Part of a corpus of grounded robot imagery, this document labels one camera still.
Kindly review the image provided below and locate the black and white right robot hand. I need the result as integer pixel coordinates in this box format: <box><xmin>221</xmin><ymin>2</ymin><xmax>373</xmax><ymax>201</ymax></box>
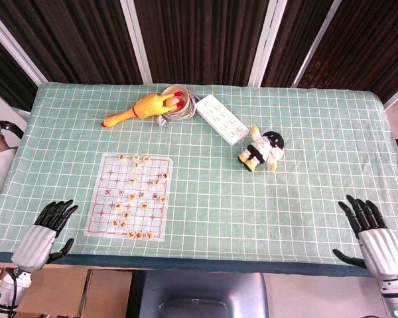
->
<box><xmin>332</xmin><ymin>194</ymin><xmax>398</xmax><ymax>283</ymax></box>

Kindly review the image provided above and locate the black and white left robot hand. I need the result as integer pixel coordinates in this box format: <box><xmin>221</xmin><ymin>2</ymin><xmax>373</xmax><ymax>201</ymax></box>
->
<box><xmin>11</xmin><ymin>199</ymin><xmax>79</xmax><ymax>273</ymax></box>

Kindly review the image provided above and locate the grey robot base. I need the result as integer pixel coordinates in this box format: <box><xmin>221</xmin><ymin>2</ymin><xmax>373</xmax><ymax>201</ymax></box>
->
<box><xmin>125</xmin><ymin>270</ymin><xmax>270</xmax><ymax>318</ymax></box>

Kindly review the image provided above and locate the brown cardboard box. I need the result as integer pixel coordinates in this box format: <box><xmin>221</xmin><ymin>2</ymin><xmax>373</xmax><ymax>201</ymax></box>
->
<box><xmin>15</xmin><ymin>267</ymin><xmax>134</xmax><ymax>318</ymax></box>

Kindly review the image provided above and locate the translucent xiangqi board sheet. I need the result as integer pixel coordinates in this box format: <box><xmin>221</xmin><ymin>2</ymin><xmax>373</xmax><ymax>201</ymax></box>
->
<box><xmin>82</xmin><ymin>152</ymin><xmax>175</xmax><ymax>242</ymax></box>

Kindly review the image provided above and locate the black chair armrest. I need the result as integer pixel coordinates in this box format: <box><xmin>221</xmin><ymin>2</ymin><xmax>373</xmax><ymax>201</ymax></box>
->
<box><xmin>0</xmin><ymin>120</ymin><xmax>25</xmax><ymax>139</ymax></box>

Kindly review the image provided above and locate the green checked tablecloth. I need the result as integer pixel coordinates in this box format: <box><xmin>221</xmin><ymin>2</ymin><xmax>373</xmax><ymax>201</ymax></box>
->
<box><xmin>0</xmin><ymin>81</ymin><xmax>398</xmax><ymax>278</ymax></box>

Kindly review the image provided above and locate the black and white plush doll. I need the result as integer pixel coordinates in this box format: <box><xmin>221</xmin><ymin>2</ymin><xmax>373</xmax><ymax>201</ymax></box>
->
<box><xmin>237</xmin><ymin>125</ymin><xmax>286</xmax><ymax>172</ymax></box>

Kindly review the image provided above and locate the dark slatted partition panel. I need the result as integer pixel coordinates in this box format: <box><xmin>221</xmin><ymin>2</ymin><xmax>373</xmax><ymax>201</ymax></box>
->
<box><xmin>248</xmin><ymin>0</ymin><xmax>398</xmax><ymax>112</ymax></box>
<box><xmin>0</xmin><ymin>6</ymin><xmax>48</xmax><ymax>113</ymax></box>
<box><xmin>119</xmin><ymin>0</ymin><xmax>288</xmax><ymax>87</ymax></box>
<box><xmin>0</xmin><ymin>0</ymin><xmax>153</xmax><ymax>85</ymax></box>

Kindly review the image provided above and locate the yellow rubber chicken toy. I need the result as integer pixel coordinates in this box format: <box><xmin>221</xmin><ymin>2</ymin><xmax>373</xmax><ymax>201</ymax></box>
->
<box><xmin>101</xmin><ymin>92</ymin><xmax>186</xmax><ymax>129</ymax></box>

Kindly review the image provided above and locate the white power strip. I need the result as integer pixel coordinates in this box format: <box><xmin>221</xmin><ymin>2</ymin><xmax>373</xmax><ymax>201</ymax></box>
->
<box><xmin>195</xmin><ymin>93</ymin><xmax>249</xmax><ymax>146</ymax></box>

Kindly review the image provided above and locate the beige round bowl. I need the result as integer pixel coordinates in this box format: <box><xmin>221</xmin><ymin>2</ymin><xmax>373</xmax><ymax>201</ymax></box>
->
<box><xmin>161</xmin><ymin>84</ymin><xmax>190</xmax><ymax>113</ymax></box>

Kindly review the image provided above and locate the grey coiled power cable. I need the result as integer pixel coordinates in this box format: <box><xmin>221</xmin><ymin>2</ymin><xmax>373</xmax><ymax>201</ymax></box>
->
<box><xmin>154</xmin><ymin>91</ymin><xmax>204</xmax><ymax>128</ymax></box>

